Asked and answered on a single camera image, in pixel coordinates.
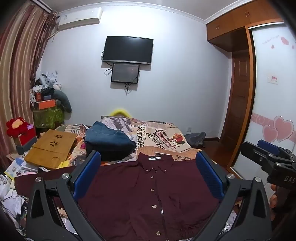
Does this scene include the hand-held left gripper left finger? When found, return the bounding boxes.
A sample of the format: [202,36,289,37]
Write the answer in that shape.
[25,150,109,241]

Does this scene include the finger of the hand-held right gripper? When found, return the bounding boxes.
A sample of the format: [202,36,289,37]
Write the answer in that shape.
[257,139,281,156]
[241,141,269,171]

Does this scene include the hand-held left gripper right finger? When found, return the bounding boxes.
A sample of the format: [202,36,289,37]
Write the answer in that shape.
[195,151,273,241]

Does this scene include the maroon button-up shirt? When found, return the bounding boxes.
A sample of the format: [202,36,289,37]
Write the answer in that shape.
[14,153,232,241]

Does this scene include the person's right hand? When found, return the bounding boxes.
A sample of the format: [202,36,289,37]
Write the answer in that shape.
[268,184,281,216]

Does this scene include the black garment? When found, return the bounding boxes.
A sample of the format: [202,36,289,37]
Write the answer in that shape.
[85,144,137,163]

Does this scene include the white sliding door with hearts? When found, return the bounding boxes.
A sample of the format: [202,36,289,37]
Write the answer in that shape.
[231,22,296,179]

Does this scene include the dark grey bag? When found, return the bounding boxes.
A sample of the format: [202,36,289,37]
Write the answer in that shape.
[185,132,206,147]

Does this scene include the blue jeans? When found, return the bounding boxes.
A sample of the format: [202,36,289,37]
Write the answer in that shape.
[84,121,137,153]

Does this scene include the bamboo lap desk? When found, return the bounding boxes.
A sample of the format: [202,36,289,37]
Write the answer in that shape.
[24,129,78,171]

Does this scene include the wooden door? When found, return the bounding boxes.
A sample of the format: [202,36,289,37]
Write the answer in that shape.
[220,52,251,146]

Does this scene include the yellow hoop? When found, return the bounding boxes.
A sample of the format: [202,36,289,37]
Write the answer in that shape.
[110,109,130,118]

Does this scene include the grey box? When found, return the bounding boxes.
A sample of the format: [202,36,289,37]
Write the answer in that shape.
[16,137,38,156]

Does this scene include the green patterned cloth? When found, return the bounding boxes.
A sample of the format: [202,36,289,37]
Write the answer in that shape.
[32,107,65,129]

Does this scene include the red box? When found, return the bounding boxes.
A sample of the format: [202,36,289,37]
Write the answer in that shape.
[17,130,37,145]

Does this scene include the pile of papers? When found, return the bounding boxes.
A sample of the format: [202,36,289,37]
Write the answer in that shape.
[0,153,40,232]

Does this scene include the grey plush pillow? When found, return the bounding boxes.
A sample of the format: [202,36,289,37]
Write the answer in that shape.
[52,89,72,113]

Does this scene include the orange box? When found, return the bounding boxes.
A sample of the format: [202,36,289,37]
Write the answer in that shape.
[38,99,57,110]

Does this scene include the red plush flower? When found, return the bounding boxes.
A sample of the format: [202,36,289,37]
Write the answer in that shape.
[6,117,27,137]

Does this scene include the pile of clutter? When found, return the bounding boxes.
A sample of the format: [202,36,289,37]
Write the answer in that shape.
[30,71,63,102]

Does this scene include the striped brown curtain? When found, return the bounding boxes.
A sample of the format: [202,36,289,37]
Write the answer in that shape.
[0,2,58,163]

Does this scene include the wooden wardrobe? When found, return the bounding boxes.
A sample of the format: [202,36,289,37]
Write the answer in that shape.
[206,0,287,52]

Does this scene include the white air conditioner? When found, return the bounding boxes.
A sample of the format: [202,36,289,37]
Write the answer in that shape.
[57,7,103,30]

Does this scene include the small black wall monitor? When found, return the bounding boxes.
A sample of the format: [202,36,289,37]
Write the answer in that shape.
[111,62,140,84]

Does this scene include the black wall television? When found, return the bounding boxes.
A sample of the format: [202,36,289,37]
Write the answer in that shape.
[102,36,154,65]

